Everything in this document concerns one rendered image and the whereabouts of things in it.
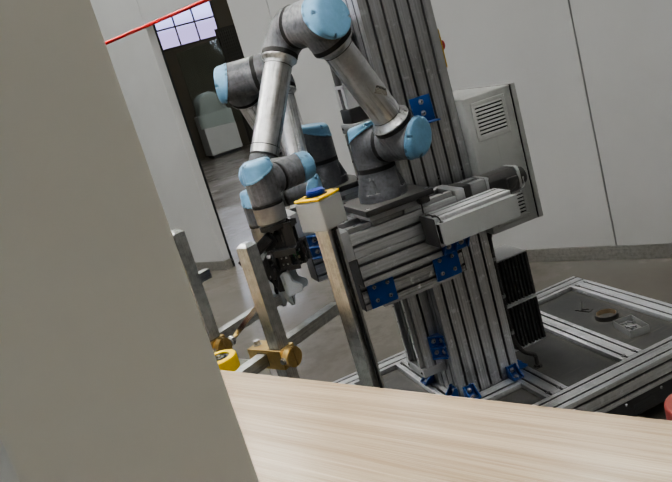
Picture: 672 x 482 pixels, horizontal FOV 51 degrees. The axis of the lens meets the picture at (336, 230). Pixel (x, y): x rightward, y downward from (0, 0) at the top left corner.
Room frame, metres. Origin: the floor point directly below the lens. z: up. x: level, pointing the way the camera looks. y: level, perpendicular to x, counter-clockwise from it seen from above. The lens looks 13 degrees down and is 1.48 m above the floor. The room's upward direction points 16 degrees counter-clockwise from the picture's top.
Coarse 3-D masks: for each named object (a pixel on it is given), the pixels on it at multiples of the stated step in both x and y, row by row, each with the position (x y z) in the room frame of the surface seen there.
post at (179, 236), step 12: (180, 240) 1.75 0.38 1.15; (180, 252) 1.74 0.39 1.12; (192, 264) 1.76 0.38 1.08; (192, 276) 1.75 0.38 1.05; (192, 288) 1.74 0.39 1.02; (204, 300) 1.76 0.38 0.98; (204, 312) 1.75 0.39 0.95; (204, 324) 1.74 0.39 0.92; (216, 324) 1.77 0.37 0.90; (216, 336) 1.76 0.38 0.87
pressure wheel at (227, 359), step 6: (216, 354) 1.54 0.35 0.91; (222, 354) 1.53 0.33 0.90; (228, 354) 1.52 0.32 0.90; (234, 354) 1.51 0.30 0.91; (222, 360) 1.49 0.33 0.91; (228, 360) 1.49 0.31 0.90; (234, 360) 1.50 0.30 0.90; (222, 366) 1.48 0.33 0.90; (228, 366) 1.48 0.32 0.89; (234, 366) 1.49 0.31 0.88
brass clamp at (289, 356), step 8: (264, 344) 1.64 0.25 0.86; (288, 344) 1.59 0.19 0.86; (248, 352) 1.64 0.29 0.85; (256, 352) 1.62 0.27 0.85; (264, 352) 1.60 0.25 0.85; (272, 352) 1.58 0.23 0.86; (280, 352) 1.56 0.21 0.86; (288, 352) 1.56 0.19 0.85; (296, 352) 1.57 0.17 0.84; (272, 360) 1.59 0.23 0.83; (280, 360) 1.56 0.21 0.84; (288, 360) 1.55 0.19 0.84; (296, 360) 1.57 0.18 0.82; (272, 368) 1.59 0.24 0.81; (280, 368) 1.57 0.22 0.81
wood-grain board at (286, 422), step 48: (240, 384) 1.35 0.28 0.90; (288, 384) 1.28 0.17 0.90; (336, 384) 1.22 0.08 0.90; (288, 432) 1.09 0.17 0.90; (336, 432) 1.05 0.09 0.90; (384, 432) 1.01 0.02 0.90; (432, 432) 0.97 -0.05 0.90; (480, 432) 0.93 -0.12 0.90; (528, 432) 0.89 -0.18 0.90; (576, 432) 0.86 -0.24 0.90; (624, 432) 0.83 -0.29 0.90; (288, 480) 0.95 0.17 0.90; (336, 480) 0.91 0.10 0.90; (384, 480) 0.88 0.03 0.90; (432, 480) 0.85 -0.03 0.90; (480, 480) 0.82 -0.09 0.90; (528, 480) 0.79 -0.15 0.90; (576, 480) 0.77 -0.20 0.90; (624, 480) 0.74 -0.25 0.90
